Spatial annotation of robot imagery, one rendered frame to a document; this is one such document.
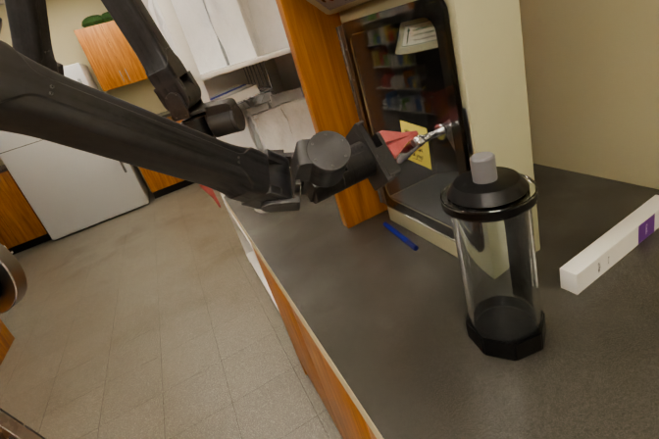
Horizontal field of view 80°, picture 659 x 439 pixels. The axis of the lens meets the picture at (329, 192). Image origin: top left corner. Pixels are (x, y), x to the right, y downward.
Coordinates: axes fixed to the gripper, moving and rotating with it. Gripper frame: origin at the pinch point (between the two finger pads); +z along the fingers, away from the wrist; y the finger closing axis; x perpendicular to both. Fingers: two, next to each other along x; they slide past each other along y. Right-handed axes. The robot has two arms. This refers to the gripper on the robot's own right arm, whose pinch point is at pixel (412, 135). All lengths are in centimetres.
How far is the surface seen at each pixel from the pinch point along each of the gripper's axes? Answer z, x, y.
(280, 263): -24.6, 35.4, -7.9
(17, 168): -195, 424, 225
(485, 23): 8.9, -15.5, 7.0
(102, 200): -138, 458, 165
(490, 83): 8.1, -11.5, 0.0
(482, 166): -5.0, -18.1, -9.4
